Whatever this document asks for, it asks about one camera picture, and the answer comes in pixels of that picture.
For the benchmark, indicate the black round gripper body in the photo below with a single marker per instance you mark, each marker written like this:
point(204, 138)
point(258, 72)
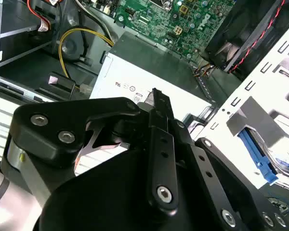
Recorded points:
point(98, 204)

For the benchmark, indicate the hard disk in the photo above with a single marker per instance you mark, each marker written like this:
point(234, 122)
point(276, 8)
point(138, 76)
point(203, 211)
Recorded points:
point(257, 156)

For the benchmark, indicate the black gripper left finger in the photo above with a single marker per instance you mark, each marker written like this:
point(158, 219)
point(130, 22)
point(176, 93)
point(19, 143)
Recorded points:
point(50, 120)

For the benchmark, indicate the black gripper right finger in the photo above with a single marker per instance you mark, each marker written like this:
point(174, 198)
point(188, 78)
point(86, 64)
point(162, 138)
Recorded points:
point(221, 178)

